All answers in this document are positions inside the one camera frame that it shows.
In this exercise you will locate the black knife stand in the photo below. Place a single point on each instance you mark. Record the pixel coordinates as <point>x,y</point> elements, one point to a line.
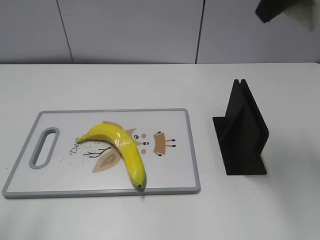
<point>242,133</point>

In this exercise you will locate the yellow plastic banana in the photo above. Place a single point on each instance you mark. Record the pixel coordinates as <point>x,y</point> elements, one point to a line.
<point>125,145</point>

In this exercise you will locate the white-handled kitchen knife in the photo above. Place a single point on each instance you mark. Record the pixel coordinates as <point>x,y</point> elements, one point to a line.
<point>304,12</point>

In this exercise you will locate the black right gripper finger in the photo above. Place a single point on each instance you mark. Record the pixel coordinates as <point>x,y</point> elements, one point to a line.
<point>269,9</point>

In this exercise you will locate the white grey-rimmed cutting board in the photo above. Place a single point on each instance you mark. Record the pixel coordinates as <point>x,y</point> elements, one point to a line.
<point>52,165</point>

